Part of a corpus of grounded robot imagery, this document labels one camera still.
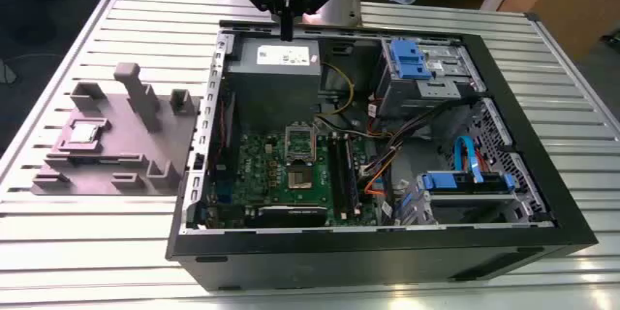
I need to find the grey parts rack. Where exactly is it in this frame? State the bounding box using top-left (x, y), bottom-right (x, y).
top-left (30, 62), bottom-right (205, 197)

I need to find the metal socket cover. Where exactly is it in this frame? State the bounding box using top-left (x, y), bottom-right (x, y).
top-left (286, 123), bottom-right (318, 166)

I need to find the CPU socket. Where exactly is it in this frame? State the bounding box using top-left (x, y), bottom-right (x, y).
top-left (286, 166), bottom-right (317, 191)

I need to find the grey power supply unit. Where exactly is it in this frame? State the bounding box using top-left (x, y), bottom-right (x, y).
top-left (226, 38), bottom-right (325, 133)

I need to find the green RAM stick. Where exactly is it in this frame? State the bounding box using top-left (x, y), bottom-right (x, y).
top-left (67, 156), bottom-right (123, 166)

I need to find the blue flat wire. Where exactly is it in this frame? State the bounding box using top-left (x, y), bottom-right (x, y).
top-left (454, 135), bottom-right (487, 184)

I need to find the orange wire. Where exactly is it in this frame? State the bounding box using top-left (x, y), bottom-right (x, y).
top-left (363, 175), bottom-right (390, 199)

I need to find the black RAM slot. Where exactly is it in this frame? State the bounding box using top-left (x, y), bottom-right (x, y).
top-left (339, 134), bottom-right (363, 216)
top-left (327, 134), bottom-right (350, 216)

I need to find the silver metal disk bay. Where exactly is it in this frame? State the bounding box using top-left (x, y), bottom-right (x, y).
top-left (402, 170), bottom-right (554, 226)

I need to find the blue plastic drive latch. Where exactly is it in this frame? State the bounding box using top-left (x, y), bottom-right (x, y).
top-left (391, 39), bottom-right (434, 81)

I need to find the silver metal drive cage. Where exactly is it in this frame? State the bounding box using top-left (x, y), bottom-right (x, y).
top-left (378, 37), bottom-right (489, 118)

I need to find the silver CPU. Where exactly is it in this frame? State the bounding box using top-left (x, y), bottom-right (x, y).
top-left (67, 123), bottom-right (103, 144)

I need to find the black PC case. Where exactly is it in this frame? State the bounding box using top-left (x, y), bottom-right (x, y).
top-left (166, 19), bottom-right (601, 293)

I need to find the black wire bundle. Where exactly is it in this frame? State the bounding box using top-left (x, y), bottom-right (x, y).
top-left (361, 100), bottom-right (475, 176)

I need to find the green motherboard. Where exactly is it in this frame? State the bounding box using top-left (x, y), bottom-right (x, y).
top-left (207, 121), bottom-right (385, 229)

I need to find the hard disk in blue carrier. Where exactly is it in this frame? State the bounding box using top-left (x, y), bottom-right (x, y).
top-left (417, 171), bottom-right (518, 197)

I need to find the wooden cabinet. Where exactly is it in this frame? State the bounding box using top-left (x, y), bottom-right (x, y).
top-left (498, 0), bottom-right (620, 62)

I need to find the yellow wire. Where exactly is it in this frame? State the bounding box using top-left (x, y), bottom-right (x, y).
top-left (315, 62), bottom-right (357, 118)

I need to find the black graphics card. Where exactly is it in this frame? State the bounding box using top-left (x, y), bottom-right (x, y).
top-left (247, 203), bottom-right (330, 229)

